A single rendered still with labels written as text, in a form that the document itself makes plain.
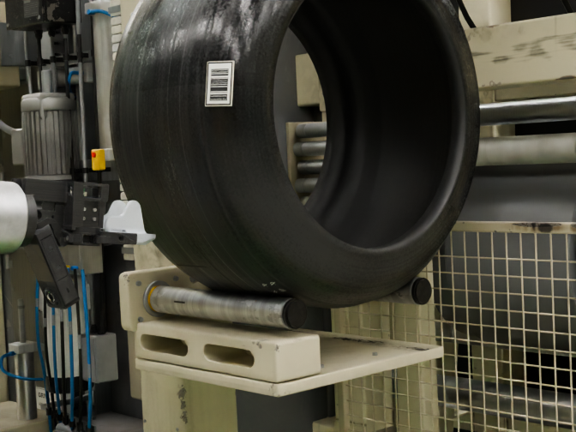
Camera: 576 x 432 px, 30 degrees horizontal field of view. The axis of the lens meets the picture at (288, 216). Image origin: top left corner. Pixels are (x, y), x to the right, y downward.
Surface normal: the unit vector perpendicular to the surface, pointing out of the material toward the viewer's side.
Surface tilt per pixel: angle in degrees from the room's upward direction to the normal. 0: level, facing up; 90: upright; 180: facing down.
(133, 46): 68
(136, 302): 90
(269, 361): 90
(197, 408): 90
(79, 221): 90
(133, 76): 78
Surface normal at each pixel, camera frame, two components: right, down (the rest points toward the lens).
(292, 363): 0.67, 0.00
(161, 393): -0.74, 0.07
